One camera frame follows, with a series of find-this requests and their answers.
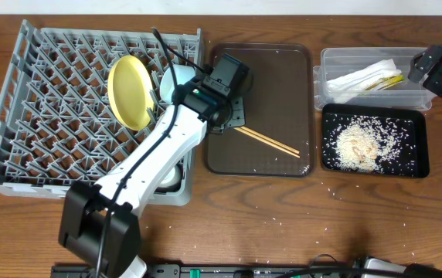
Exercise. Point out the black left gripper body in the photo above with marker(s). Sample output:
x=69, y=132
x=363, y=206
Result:
x=235, y=116

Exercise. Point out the green chopstick wrapper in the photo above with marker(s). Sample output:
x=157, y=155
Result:
x=385, y=83

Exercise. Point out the cream plastic cup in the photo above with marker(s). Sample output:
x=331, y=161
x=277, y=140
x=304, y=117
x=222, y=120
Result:
x=171, y=182

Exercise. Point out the yellow plate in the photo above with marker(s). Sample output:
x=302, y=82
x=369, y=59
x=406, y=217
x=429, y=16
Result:
x=128, y=88

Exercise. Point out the white napkin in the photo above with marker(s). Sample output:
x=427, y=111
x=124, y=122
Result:
x=347, y=87

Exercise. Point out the rice leftovers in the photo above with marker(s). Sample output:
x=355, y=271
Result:
x=367, y=144

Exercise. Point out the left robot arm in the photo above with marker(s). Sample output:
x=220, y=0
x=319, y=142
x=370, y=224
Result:
x=100, y=222

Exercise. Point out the black waste tray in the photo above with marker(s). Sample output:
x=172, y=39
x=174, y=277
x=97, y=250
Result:
x=419, y=123

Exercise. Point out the brown serving tray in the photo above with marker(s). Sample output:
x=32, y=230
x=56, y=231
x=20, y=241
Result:
x=279, y=105

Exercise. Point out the clear plastic bin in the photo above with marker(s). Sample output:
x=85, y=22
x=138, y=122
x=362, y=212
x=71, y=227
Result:
x=337, y=62

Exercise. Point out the grey dish rack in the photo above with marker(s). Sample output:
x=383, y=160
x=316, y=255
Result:
x=56, y=122

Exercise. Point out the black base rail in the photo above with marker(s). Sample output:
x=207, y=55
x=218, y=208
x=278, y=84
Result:
x=177, y=271

